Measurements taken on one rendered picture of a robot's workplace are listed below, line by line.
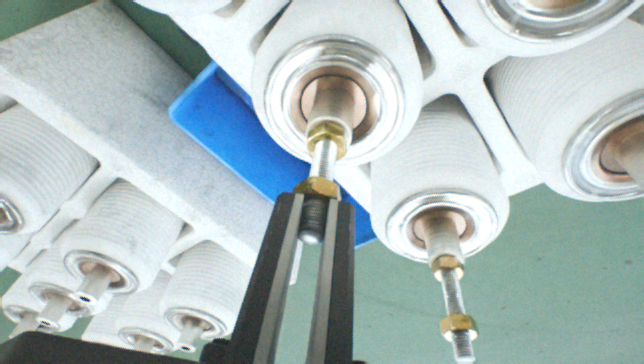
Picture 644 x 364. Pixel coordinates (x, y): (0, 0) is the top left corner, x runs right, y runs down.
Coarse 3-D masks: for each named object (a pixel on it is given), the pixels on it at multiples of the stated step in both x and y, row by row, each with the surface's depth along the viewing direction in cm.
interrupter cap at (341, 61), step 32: (288, 64) 16; (320, 64) 16; (352, 64) 16; (384, 64) 16; (288, 96) 17; (352, 96) 17; (384, 96) 17; (288, 128) 19; (352, 128) 19; (384, 128) 18; (352, 160) 19
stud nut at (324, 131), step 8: (312, 128) 15; (320, 128) 15; (328, 128) 14; (336, 128) 15; (312, 136) 15; (320, 136) 14; (328, 136) 14; (336, 136) 14; (344, 136) 15; (312, 144) 15; (336, 144) 15; (344, 144) 15; (312, 152) 15; (344, 152) 15; (336, 160) 15
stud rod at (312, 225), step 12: (324, 144) 14; (324, 156) 14; (312, 168) 13; (324, 168) 13; (312, 204) 12; (324, 204) 12; (312, 216) 11; (324, 216) 11; (300, 228) 11; (312, 228) 11; (324, 228) 11; (300, 240) 11; (312, 240) 11
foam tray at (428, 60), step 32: (256, 0) 21; (288, 0) 21; (416, 0) 20; (192, 32) 23; (224, 32) 23; (256, 32) 23; (416, 32) 31; (448, 32) 21; (224, 64) 24; (448, 64) 22; (480, 64) 22; (480, 96) 24; (480, 128) 26; (512, 160) 27; (352, 192) 31; (512, 192) 29
